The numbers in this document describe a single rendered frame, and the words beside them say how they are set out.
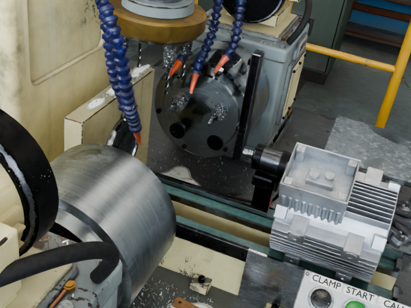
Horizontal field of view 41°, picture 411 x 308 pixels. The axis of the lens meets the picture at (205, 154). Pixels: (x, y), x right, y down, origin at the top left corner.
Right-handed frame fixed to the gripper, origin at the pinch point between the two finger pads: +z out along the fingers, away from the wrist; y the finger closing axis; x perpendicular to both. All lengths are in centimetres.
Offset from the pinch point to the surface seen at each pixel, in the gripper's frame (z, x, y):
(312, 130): 10, 28, -75
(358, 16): 20, 102, -498
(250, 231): 12.4, 19.3, -3.1
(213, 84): 33.7, -1.2, -20.8
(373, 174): -5.1, -4.0, -5.7
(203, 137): 32.5, 13.4, -20.8
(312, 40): 40, 78, -307
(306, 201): 4.6, -1.2, 7.7
